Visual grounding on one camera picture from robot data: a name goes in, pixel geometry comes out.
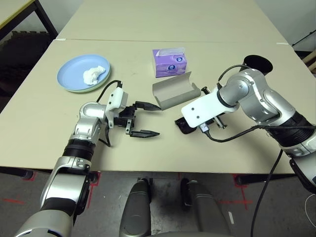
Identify red floor tape cross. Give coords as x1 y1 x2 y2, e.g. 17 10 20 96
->
218 174 254 210

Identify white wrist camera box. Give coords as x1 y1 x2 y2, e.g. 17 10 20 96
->
181 92 239 128
105 87 129 128

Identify side table with black frame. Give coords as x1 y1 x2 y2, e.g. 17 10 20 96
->
0 0 59 41

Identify grey left robot leg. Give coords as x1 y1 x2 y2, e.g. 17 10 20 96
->
118 179 152 237

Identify green plastic plate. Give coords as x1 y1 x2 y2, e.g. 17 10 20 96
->
66 74 111 94

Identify black sunglasses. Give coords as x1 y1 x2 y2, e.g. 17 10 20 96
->
174 118 198 135

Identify wooden frame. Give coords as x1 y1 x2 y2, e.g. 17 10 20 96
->
305 49 316 75

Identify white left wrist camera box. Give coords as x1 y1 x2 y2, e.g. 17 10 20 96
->
105 87 129 128

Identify grey glasses case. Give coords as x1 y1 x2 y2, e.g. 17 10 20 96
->
152 71 202 110

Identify black hanging cable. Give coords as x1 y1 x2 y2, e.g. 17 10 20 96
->
250 149 284 237

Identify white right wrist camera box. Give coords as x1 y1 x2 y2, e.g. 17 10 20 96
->
181 92 239 128

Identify grey robot leg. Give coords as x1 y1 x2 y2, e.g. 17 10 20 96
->
180 179 232 237
118 179 152 237

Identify white tissue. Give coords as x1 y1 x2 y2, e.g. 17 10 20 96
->
83 65 107 86

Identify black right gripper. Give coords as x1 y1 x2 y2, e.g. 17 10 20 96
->
201 86 227 129

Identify blue plastic plate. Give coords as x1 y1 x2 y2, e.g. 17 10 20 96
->
57 54 111 92

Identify grey right robot leg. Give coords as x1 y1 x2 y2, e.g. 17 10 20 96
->
180 179 232 237

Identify red floor tape mark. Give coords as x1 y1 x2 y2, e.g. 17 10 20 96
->
85 172 101 210

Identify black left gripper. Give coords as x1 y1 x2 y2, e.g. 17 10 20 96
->
114 101 162 139

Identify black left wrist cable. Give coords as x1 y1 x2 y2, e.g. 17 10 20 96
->
95 79 123 148

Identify black plastic cup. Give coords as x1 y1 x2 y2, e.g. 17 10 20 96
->
243 54 274 78

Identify purple tissue pack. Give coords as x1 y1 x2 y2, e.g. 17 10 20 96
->
152 47 186 79

